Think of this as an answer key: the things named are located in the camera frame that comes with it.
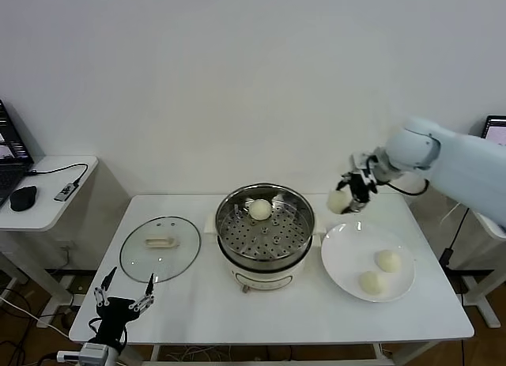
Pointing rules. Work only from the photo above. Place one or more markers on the stainless steel steamer basket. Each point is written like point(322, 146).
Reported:
point(237, 231)

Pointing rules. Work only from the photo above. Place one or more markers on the white wall socket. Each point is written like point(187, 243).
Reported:
point(67, 246)

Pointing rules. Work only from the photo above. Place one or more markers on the grey usb hub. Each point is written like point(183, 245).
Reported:
point(66, 192)

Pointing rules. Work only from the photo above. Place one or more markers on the white round plate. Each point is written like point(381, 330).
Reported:
point(344, 271)

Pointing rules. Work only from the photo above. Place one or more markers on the white steamed baozi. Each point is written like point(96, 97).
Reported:
point(388, 261)
point(338, 202)
point(372, 282)
point(260, 209)

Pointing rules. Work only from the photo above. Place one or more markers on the white side desk with label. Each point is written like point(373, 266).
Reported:
point(484, 304)

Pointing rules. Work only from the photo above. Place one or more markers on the white side desk with mouse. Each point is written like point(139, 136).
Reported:
point(51, 216)

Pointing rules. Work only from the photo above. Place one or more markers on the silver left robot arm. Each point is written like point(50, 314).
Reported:
point(95, 354)

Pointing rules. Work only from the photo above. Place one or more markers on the black laptop with dark screen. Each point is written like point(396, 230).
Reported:
point(12, 144)

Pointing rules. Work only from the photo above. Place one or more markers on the white table frame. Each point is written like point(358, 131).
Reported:
point(155, 352)

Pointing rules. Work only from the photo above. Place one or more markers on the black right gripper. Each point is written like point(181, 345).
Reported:
point(363, 180)

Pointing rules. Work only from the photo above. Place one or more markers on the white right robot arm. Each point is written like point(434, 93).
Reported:
point(454, 164)

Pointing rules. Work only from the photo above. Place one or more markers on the black computer mouse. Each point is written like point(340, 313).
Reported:
point(23, 197)

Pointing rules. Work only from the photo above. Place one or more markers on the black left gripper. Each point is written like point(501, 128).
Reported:
point(114, 312)

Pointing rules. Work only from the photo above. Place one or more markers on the grey laptop with bright screen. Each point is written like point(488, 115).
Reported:
point(496, 130)

